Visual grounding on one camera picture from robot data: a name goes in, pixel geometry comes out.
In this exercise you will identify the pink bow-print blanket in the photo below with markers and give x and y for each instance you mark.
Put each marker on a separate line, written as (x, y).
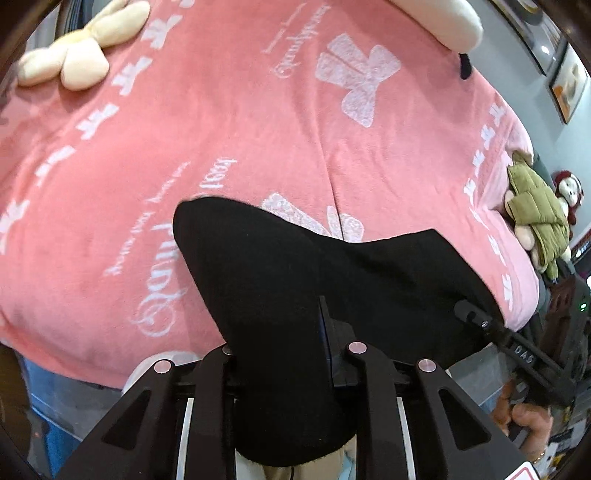
(344, 117)

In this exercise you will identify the long cream cow plush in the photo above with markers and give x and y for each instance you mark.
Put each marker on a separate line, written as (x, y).
(454, 23)

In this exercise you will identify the framed wall picture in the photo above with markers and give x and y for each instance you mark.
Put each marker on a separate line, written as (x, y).
(568, 84)

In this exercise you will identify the person's right hand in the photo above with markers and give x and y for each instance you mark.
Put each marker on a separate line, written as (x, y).
(530, 416)

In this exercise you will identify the black pants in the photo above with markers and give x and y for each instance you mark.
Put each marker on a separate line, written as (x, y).
(264, 281)

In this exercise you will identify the plush toy in green jacket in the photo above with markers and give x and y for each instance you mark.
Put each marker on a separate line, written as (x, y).
(538, 216)

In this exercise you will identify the cream flower plush pillow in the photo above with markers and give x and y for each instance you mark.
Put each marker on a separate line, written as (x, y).
(77, 58)

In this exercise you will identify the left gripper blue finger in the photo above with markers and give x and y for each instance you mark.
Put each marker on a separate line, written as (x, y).
(325, 327)

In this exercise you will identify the red and white monkey plush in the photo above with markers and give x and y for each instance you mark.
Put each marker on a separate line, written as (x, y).
(570, 194)

